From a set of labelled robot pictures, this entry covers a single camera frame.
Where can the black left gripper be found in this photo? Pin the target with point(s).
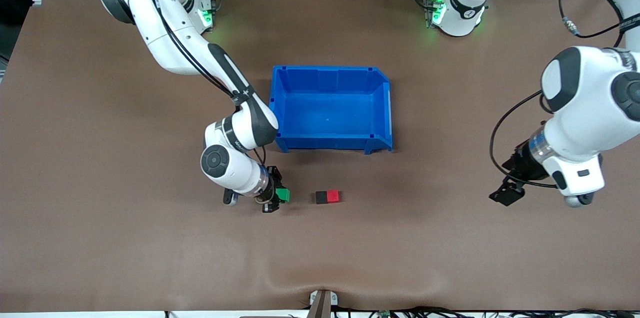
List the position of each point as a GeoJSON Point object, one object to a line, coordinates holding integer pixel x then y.
{"type": "Point", "coordinates": [523, 165]}

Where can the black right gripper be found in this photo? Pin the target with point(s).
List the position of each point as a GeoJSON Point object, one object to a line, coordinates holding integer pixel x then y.
{"type": "Point", "coordinates": [270, 189]}

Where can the green cube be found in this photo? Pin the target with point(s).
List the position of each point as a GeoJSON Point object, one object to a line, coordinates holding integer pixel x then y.
{"type": "Point", "coordinates": [283, 195]}

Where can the red cube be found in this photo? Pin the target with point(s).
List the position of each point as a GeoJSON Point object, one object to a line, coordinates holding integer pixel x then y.
{"type": "Point", "coordinates": [333, 196]}

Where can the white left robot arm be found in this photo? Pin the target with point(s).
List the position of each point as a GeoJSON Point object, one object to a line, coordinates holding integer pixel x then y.
{"type": "Point", "coordinates": [590, 97]}

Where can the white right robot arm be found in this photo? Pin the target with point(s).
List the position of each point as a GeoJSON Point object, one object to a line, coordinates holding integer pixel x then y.
{"type": "Point", "coordinates": [165, 32]}

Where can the black cube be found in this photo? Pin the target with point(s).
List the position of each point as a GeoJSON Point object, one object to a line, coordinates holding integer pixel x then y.
{"type": "Point", "coordinates": [321, 198]}

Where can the blue plastic bin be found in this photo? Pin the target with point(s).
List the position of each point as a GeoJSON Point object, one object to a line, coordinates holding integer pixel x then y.
{"type": "Point", "coordinates": [330, 112]}

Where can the brown bar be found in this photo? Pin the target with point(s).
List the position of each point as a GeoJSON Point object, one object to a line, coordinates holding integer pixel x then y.
{"type": "Point", "coordinates": [320, 308]}

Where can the grey metal clamp bracket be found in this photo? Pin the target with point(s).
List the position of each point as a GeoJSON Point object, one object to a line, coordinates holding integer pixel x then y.
{"type": "Point", "coordinates": [334, 299]}

